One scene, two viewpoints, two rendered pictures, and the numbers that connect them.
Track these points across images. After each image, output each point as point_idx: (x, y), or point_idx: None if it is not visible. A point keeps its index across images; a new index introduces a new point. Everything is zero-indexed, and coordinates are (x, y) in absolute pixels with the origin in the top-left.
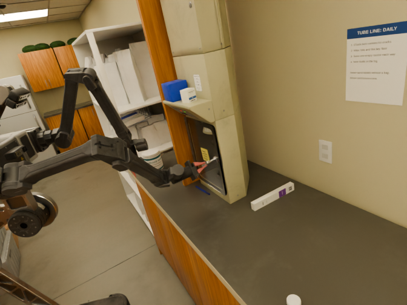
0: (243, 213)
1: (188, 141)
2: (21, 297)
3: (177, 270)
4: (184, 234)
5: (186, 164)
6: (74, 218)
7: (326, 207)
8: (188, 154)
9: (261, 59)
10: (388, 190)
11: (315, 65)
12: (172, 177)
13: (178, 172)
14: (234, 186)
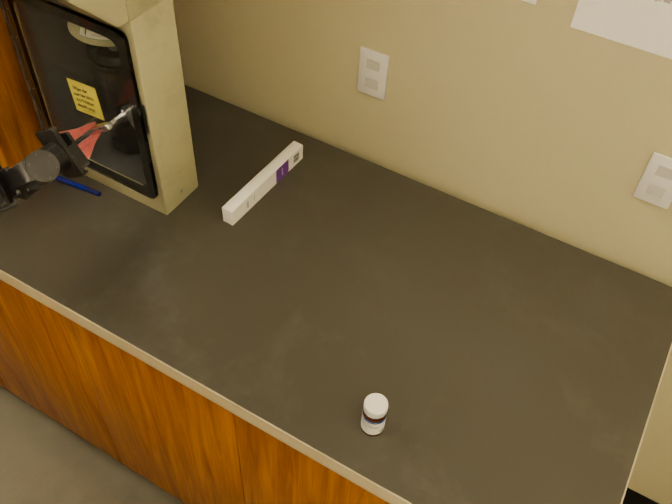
0: (208, 235)
1: (6, 51)
2: None
3: (9, 376)
4: (80, 317)
5: (44, 137)
6: None
7: (375, 195)
8: (10, 86)
9: None
10: (486, 154)
11: None
12: (25, 186)
13: (46, 174)
14: (175, 173)
